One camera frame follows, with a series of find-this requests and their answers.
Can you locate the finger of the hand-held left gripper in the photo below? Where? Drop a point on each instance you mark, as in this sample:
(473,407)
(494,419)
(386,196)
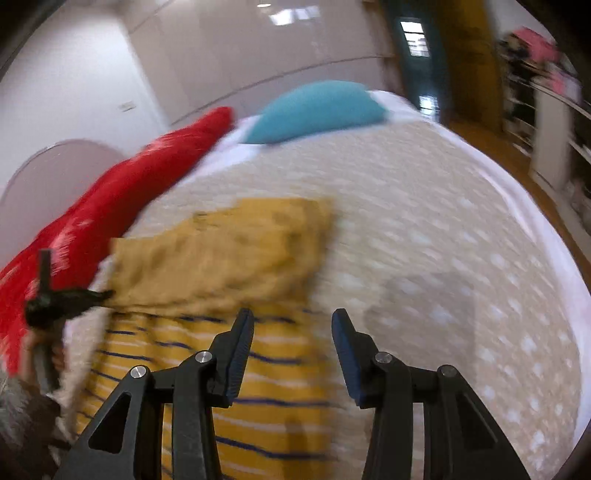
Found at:
(45,272)
(85,298)

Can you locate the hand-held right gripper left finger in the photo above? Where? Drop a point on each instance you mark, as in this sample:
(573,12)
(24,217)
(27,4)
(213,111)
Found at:
(242,353)

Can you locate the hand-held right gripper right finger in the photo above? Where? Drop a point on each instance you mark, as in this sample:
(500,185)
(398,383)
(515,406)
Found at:
(344,355)

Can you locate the yellow striped sweater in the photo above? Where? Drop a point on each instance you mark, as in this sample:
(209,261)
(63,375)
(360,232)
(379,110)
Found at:
(286,378)

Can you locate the mustard cloth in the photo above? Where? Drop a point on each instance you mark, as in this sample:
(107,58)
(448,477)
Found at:
(221,258)

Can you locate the person's left forearm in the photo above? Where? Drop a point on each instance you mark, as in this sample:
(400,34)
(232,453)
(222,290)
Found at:
(18,429)

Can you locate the pale headboard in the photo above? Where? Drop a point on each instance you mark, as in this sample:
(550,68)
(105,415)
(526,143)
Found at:
(55,170)

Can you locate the red blanket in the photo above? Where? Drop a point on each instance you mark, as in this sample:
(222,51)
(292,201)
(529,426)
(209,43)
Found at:
(115,194)

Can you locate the beige dotted quilt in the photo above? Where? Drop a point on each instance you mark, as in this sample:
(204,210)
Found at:
(415,207)

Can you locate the white bed sheet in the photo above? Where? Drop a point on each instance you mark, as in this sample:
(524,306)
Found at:
(531,217)

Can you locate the teal pillow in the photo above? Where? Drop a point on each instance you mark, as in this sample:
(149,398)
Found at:
(314,110)

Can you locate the glossy white wardrobe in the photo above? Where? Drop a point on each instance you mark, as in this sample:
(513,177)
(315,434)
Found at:
(231,46)

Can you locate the dark teal doorway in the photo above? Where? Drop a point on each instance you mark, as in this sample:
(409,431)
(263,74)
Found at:
(415,69)

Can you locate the white shelf unit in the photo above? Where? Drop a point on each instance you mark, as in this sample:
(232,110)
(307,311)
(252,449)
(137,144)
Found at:
(549,138)

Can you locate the yellow wooden door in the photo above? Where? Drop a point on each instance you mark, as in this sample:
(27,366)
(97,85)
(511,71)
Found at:
(466,55)

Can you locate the pink clothing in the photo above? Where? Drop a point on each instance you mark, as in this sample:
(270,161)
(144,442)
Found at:
(535,44)

